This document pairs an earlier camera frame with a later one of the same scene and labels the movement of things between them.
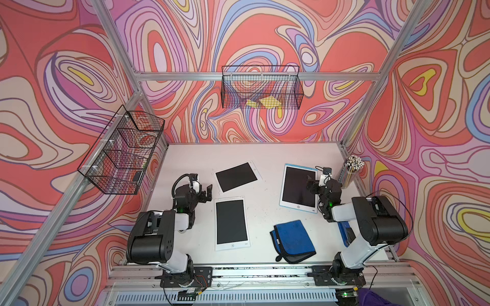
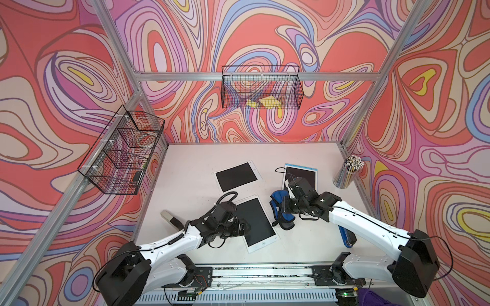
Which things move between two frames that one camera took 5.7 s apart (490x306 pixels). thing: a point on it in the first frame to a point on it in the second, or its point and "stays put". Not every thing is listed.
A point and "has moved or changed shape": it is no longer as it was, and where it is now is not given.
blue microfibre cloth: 291,241 to 277,197
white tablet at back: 237,176 stays put
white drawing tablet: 231,225 has moved or changed shape
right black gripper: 309,185 to 285,206
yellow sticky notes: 268,102 stays put
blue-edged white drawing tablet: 294,193 stays put
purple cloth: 368,298 stays put
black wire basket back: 261,87 stays put
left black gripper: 201,195 to 237,231
